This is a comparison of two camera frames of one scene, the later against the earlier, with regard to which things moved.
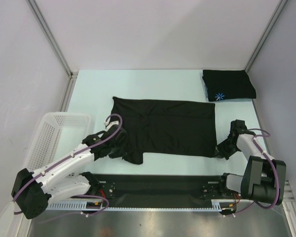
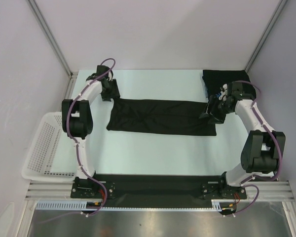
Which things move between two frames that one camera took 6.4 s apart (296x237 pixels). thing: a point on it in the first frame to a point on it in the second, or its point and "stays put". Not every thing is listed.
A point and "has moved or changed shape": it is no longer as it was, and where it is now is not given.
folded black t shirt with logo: x=228 y=85 stays put
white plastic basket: x=58 y=134 stays put
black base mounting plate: x=191 y=187 stays put
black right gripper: x=223 y=148 to x=212 y=108
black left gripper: x=122 y=147 to x=114 y=93
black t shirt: x=163 y=128 has moved or changed shape
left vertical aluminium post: x=50 y=35 stays put
